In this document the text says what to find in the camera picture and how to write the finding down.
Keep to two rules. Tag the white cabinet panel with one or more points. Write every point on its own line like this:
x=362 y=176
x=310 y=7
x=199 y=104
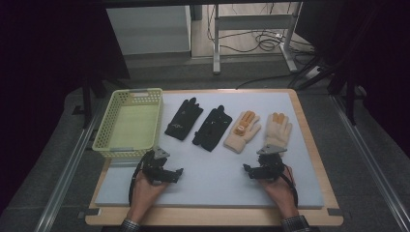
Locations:
x=148 y=30

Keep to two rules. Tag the white metal stand frame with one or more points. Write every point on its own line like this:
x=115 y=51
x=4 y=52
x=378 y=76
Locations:
x=216 y=42

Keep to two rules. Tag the pale green plastic basket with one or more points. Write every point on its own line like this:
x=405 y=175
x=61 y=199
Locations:
x=129 y=124

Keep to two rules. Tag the beige glove with orange fingertips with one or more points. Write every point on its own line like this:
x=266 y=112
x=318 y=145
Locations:
x=277 y=132

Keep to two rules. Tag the dark curtain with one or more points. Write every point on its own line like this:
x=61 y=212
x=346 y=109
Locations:
x=380 y=48
x=38 y=64

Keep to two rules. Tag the black glove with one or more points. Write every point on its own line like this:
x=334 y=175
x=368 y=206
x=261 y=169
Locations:
x=211 y=130
x=183 y=121

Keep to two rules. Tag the person's left hand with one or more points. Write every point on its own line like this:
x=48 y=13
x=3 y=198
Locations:
x=143 y=196

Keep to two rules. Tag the white power strip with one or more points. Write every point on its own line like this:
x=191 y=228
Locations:
x=313 y=72

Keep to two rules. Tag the black tripod stand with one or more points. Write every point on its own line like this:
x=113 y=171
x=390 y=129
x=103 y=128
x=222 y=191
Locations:
x=349 y=96

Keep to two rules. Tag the beige glove with orange patch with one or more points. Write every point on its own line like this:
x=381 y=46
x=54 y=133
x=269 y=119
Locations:
x=241 y=137

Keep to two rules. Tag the person's right hand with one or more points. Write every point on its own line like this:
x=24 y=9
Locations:
x=283 y=193

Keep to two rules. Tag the aluminium rail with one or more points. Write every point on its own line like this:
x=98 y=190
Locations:
x=370 y=164
x=69 y=174

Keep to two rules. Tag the light grey foam mat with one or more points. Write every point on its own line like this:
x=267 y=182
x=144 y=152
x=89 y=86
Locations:
x=209 y=180

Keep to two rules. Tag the black metal stand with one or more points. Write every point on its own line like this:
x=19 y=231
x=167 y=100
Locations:
x=86 y=103

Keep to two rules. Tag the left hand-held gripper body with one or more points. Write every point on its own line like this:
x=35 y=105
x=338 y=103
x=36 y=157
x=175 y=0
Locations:
x=154 y=167

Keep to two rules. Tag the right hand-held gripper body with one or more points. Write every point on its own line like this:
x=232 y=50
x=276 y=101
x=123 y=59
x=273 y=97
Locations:
x=269 y=167

